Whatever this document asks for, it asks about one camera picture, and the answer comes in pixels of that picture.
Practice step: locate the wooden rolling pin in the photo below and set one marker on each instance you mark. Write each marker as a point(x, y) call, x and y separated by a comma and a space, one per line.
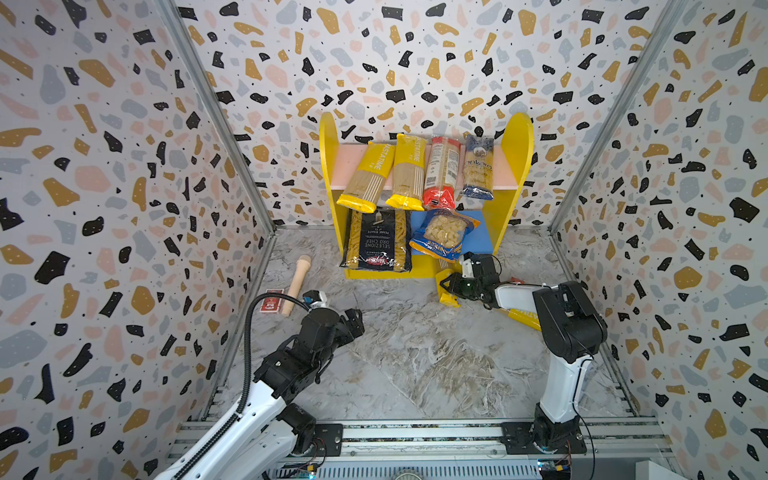
point(303, 265)

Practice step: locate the red clear spaghetti pack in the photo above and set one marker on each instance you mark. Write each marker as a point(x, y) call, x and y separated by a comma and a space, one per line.
point(441, 174)

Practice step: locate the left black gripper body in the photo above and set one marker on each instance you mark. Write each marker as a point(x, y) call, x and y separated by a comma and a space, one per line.
point(342, 335)

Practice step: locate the blue orange orecchiette bag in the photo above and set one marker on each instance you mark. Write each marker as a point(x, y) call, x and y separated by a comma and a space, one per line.
point(441, 234)

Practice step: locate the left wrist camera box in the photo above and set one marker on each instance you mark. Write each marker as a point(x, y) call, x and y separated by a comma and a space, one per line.
point(315, 299)

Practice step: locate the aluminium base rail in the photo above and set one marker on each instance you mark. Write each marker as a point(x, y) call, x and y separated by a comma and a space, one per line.
point(604, 448)

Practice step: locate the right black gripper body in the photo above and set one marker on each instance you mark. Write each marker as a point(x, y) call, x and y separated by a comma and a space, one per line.
point(459, 284)

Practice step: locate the blue yellow spaghetti pack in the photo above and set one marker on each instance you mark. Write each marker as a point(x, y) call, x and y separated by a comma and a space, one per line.
point(477, 168)

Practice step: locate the pink upper shelf board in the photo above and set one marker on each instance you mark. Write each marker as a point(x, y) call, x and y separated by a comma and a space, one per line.
point(349, 157)

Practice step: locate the dark penne pasta bag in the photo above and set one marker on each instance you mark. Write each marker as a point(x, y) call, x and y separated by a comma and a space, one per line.
point(378, 241)

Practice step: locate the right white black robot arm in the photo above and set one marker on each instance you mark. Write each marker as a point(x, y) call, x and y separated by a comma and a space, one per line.
point(571, 329)

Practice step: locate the red playing card box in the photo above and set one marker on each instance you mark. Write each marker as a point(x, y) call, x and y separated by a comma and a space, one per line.
point(271, 305)

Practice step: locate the yellow shelf unit frame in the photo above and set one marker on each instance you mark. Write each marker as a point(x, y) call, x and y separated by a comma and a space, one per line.
point(517, 144)

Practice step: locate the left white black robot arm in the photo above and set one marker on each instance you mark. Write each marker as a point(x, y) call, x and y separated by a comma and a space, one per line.
point(264, 426)

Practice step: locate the yellow Pastatime spaghetti pack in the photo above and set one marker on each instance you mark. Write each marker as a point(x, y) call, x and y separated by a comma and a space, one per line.
point(363, 191)

